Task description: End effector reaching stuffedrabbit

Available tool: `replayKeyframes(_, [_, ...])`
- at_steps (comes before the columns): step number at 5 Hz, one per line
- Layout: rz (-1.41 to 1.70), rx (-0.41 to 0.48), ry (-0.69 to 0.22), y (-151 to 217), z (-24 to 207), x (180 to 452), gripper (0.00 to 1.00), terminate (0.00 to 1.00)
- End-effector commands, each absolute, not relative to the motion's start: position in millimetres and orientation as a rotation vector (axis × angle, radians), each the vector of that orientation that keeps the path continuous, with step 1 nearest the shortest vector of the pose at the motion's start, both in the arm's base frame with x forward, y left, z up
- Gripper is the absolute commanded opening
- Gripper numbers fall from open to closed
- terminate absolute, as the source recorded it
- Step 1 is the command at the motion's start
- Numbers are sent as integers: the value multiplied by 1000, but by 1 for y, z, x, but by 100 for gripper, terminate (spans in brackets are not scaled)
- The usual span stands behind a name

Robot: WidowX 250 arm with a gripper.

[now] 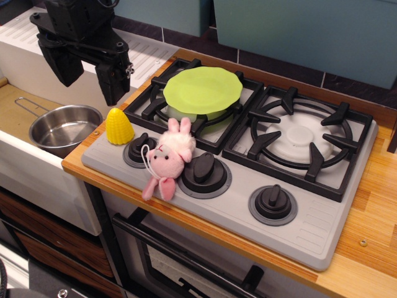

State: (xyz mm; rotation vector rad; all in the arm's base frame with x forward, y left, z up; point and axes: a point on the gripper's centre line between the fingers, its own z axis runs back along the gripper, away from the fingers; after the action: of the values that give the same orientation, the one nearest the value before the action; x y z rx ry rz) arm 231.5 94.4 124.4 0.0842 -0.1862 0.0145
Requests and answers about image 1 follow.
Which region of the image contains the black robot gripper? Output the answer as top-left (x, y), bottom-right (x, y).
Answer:
top-left (30, 1), bottom-right (131, 106)

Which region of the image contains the stainless steel pot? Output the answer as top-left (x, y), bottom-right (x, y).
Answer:
top-left (14, 97), bottom-right (103, 158)

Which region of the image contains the yellow plastic corn toy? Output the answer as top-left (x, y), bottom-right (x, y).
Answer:
top-left (105, 108), bottom-right (135, 145)

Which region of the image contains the black left stove knob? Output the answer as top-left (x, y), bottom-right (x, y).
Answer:
top-left (123, 133), bottom-right (157, 169)

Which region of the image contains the black stove knob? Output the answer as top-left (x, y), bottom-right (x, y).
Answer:
top-left (123, 133), bottom-right (157, 169)
top-left (177, 152), bottom-right (232, 199)
top-left (248, 184), bottom-right (298, 227)

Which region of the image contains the green plastic plate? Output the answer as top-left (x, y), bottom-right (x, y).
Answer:
top-left (163, 66), bottom-right (243, 115)

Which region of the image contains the teal box left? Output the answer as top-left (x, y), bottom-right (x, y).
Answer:
top-left (115, 0), bottom-right (212, 37)

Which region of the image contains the teal box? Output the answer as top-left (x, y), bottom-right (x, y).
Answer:
top-left (115, 0), bottom-right (212, 37)
top-left (214, 1), bottom-right (396, 89)

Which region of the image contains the pink stuffed rabbit toy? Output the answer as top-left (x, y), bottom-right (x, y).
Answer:
top-left (142, 117), bottom-right (196, 201)

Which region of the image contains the white toy sink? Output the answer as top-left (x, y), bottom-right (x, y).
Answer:
top-left (0, 12), bottom-right (181, 235)

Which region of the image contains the black left burner grate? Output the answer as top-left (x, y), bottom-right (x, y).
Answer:
top-left (125, 58), bottom-right (264, 155)

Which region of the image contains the black burner grate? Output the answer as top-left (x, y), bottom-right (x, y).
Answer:
top-left (222, 86), bottom-right (373, 202)
top-left (125, 58), bottom-right (264, 155)

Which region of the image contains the black middle stove knob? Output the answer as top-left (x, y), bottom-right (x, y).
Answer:
top-left (177, 152), bottom-right (232, 199)

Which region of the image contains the wooden drawer front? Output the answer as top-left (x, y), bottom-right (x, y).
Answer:
top-left (1, 188), bottom-right (123, 297)

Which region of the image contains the toy oven door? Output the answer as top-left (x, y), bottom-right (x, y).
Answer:
top-left (111, 208), bottom-right (317, 297)

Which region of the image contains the black right stove knob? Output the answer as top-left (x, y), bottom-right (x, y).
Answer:
top-left (248, 184), bottom-right (298, 227)

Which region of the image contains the black right burner grate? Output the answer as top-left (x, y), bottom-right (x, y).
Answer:
top-left (222, 86), bottom-right (373, 202)

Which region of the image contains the grey toy stove top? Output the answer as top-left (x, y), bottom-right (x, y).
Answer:
top-left (82, 120), bottom-right (378, 271)

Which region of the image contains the teal box right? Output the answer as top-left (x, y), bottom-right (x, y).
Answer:
top-left (214, 1), bottom-right (396, 89)

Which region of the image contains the black oven door handle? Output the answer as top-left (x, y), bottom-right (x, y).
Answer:
top-left (112, 214), bottom-right (264, 297)

